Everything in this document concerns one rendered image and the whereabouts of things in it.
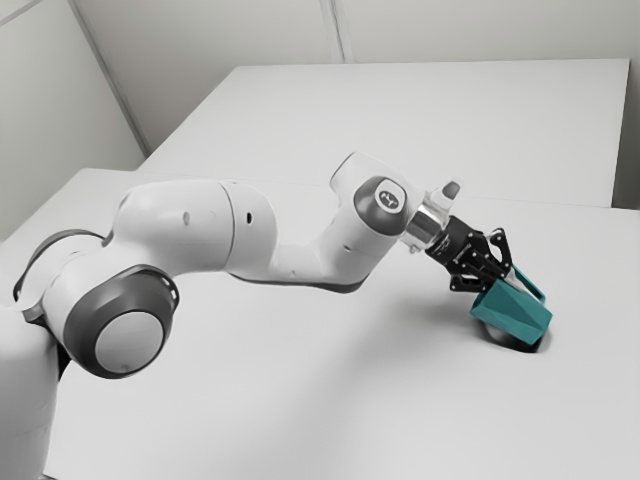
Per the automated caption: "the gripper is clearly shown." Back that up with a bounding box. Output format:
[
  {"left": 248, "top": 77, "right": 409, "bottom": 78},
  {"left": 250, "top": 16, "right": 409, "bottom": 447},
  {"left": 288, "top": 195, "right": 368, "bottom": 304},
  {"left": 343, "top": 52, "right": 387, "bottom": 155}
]
[{"left": 428, "top": 215, "right": 519, "bottom": 294}]

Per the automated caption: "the teal faceted mug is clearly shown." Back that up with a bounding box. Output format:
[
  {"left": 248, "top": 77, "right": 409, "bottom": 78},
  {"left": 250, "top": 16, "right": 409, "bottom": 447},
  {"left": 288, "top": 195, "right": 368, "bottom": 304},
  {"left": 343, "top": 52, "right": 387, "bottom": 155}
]
[{"left": 468, "top": 264, "right": 554, "bottom": 350}]

